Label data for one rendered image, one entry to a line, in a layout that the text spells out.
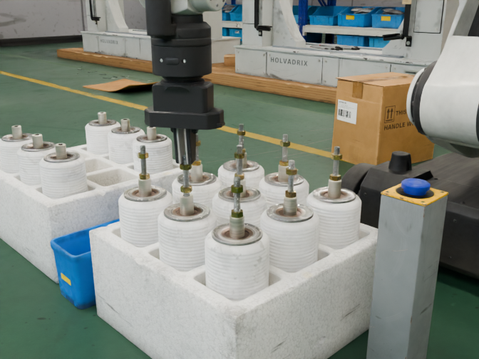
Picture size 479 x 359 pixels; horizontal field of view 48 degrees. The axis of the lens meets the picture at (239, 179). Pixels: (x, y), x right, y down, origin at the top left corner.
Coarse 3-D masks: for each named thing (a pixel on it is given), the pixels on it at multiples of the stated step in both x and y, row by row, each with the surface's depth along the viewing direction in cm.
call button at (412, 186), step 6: (408, 180) 78; (414, 180) 78; (420, 180) 78; (402, 186) 78; (408, 186) 76; (414, 186) 76; (420, 186) 76; (426, 186) 76; (408, 192) 77; (414, 192) 77; (420, 192) 77
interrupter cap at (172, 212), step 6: (174, 204) 90; (198, 204) 90; (204, 204) 90; (168, 210) 88; (174, 210) 88; (198, 210) 88; (204, 210) 87; (168, 216) 85; (174, 216) 85; (180, 216) 85; (186, 216) 86; (192, 216) 85; (198, 216) 85; (204, 216) 85
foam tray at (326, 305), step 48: (96, 240) 96; (96, 288) 101; (144, 288) 88; (192, 288) 78; (288, 288) 79; (336, 288) 88; (144, 336) 91; (192, 336) 80; (240, 336) 73; (288, 336) 81; (336, 336) 92
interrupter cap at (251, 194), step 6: (222, 192) 96; (228, 192) 96; (246, 192) 96; (252, 192) 96; (258, 192) 95; (222, 198) 93; (228, 198) 93; (240, 198) 93; (246, 198) 93; (252, 198) 92; (258, 198) 93
